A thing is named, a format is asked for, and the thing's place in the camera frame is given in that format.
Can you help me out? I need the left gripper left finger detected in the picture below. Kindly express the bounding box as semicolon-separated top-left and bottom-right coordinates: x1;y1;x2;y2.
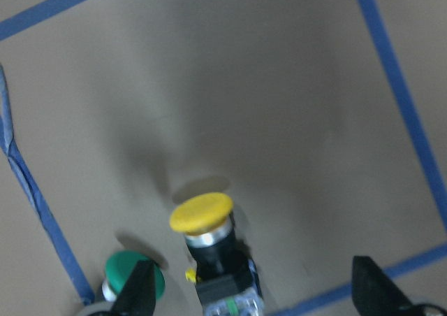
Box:
110;260;155;316

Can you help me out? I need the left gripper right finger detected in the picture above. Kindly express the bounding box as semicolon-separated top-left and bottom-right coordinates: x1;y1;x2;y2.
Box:
351;256;424;316

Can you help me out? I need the green push button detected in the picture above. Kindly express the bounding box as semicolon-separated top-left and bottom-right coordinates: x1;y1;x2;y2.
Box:
101;250;150;302

